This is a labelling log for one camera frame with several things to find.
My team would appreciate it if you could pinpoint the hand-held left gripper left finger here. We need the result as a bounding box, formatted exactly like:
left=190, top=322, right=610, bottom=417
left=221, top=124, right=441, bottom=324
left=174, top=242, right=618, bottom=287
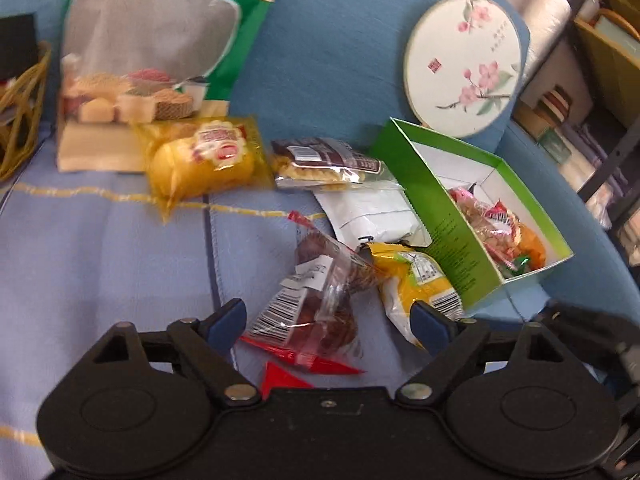
left=87, top=299, right=261, bottom=407

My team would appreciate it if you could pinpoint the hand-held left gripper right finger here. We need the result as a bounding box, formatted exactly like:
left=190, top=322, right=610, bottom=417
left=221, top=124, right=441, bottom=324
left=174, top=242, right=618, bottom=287
left=395, top=301, right=576, bottom=406

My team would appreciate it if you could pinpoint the yellow green snack packet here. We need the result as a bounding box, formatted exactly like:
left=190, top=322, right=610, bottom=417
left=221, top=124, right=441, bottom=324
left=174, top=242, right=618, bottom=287
left=361, top=242, right=468, bottom=351

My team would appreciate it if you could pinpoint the green cardboard box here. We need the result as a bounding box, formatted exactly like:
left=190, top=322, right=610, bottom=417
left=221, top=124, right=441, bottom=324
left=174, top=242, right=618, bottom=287
left=367, top=117, right=575, bottom=310

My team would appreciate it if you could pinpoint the clear packet of brown snack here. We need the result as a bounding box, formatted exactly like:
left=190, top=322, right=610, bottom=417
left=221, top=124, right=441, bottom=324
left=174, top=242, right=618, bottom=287
left=240, top=211, right=376, bottom=375

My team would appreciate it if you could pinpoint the green candy packet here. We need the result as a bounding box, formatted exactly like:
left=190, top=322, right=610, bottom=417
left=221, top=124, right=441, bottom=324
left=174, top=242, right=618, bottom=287
left=500, top=255, right=533, bottom=276

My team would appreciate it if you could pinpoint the red fried snack packet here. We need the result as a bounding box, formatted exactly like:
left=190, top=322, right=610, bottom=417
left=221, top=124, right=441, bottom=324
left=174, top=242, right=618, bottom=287
left=447, top=185, right=523, bottom=266

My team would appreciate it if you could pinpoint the brown orange snack packet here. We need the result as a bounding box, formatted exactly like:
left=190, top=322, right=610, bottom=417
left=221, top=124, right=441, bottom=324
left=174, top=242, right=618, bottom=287
left=515, top=222, right=548, bottom=268

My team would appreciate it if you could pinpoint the plain red packet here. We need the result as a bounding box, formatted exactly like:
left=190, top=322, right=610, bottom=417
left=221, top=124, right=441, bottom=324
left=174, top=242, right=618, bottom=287
left=259, top=360, right=315, bottom=401

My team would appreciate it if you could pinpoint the white snack packet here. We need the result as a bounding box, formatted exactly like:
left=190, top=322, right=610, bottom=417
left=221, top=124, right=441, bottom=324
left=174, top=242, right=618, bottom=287
left=315, top=185, right=431, bottom=248

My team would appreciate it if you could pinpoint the blue striped seat cloth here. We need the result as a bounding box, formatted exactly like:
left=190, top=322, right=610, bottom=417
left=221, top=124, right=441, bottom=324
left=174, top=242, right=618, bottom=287
left=0, top=120, right=551, bottom=461

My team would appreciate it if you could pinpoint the yellow cake packet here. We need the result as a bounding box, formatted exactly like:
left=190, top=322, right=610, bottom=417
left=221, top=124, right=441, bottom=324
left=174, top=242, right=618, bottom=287
left=132, top=116, right=276, bottom=223

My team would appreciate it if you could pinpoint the brown label biscuit packet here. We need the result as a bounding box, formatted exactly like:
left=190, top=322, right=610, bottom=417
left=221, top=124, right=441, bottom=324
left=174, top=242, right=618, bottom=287
left=270, top=137, right=403, bottom=191

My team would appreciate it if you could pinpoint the bookshelf with books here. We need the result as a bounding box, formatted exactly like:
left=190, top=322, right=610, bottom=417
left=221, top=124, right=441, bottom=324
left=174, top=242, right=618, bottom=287
left=510, top=0, right=640, bottom=231

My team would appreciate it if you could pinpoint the round floral hand fan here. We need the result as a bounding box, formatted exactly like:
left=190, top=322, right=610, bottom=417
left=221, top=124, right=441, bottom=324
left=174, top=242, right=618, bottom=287
left=404, top=0, right=523, bottom=139

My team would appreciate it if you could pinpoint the blue fabric sofa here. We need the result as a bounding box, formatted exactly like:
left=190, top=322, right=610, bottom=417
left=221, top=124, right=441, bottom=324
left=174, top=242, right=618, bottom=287
left=0, top=0, right=640, bottom=386

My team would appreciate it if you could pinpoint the large beige green grain pouch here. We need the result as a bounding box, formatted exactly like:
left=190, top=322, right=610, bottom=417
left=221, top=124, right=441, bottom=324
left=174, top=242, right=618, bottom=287
left=56, top=0, right=293, bottom=173

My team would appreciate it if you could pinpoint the woven wicker basket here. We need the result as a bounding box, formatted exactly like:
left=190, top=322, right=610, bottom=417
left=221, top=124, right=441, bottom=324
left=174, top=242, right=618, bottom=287
left=0, top=42, right=52, bottom=181

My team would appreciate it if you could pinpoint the white plastic roll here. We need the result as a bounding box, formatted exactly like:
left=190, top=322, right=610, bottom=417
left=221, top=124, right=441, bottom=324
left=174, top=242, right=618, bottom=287
left=520, top=0, right=573, bottom=86

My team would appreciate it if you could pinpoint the black box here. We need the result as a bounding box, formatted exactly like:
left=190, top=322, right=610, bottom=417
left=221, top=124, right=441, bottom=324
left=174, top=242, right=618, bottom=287
left=0, top=12, right=40, bottom=81

